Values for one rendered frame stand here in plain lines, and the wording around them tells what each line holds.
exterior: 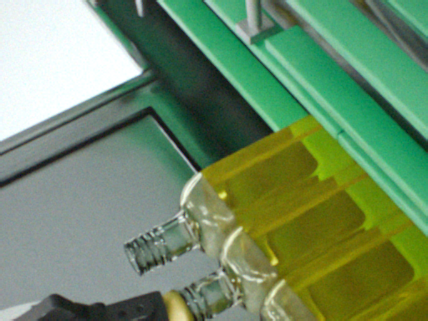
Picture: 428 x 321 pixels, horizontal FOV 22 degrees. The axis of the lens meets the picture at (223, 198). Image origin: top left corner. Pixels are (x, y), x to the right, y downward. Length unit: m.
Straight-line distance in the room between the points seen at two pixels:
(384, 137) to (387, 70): 0.07
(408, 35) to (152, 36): 0.50
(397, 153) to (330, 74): 0.09
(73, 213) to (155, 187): 0.08
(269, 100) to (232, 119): 0.17
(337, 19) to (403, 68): 0.07
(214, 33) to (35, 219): 0.24
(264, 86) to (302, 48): 0.11
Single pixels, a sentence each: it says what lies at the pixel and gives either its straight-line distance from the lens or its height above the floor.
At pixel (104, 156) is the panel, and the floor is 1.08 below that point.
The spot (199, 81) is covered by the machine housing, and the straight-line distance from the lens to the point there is 1.18.
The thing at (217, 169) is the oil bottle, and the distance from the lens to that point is 0.84.
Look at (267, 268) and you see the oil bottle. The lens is 0.79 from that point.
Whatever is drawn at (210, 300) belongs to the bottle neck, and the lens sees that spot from 0.80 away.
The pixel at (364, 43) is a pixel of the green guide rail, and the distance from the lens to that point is 0.78.
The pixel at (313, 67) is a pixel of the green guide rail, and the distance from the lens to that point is 0.86.
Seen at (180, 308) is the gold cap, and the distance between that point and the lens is 0.79.
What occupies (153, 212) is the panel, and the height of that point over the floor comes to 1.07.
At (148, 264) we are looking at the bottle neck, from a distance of 0.82.
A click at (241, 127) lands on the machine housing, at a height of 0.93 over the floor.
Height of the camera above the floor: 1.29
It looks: 16 degrees down
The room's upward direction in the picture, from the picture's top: 118 degrees counter-clockwise
